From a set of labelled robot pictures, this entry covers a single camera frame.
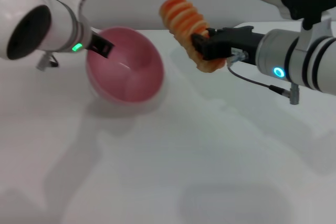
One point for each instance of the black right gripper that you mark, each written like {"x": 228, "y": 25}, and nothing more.
{"x": 236, "y": 41}

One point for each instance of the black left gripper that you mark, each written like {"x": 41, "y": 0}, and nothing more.
{"x": 92, "y": 37}

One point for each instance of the orange ridged bread loaf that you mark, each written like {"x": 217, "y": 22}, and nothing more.
{"x": 183, "y": 16}

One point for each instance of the pink plastic bowl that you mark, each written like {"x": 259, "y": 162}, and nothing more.
{"x": 131, "y": 77}

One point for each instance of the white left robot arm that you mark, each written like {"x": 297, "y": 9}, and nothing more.
{"x": 47, "y": 19}

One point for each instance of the silver right camera mount bracket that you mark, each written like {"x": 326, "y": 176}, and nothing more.
{"x": 317, "y": 35}

